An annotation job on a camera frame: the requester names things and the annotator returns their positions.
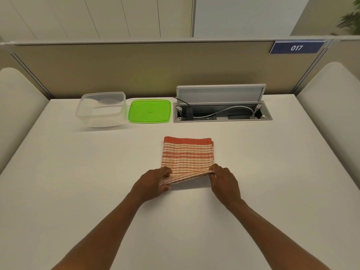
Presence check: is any person's right hand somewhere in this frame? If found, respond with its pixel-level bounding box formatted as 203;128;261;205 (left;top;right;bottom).
209;163;242;202

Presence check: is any person's left hand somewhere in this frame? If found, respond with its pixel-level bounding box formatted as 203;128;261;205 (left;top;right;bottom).
131;166;173;203

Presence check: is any orange striped cloth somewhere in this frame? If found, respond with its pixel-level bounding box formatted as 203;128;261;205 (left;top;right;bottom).
159;136;216;188

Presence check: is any person's right forearm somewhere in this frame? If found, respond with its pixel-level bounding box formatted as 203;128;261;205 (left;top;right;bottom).
223;197;335;270

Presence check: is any person's left forearm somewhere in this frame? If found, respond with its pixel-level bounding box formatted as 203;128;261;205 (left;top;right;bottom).
50;191;145;270

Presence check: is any green plastic lid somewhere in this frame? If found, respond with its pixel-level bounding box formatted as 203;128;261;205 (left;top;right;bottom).
128;99;172;124

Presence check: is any clear plastic container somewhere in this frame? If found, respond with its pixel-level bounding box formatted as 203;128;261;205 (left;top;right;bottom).
76;92;126;128

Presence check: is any beige desk partition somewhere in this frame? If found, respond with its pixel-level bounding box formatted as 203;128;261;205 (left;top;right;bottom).
0;39;360;99

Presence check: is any blue number sign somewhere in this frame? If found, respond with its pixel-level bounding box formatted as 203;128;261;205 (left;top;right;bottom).
269;40;326;55

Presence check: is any green plant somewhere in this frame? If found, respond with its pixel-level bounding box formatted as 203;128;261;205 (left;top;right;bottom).
331;8;360;36

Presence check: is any white cable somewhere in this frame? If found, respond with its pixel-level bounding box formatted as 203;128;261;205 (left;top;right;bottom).
193;105;260;119

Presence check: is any grey desk cable box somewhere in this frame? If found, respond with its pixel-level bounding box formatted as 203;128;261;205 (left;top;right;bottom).
173;84;273;123

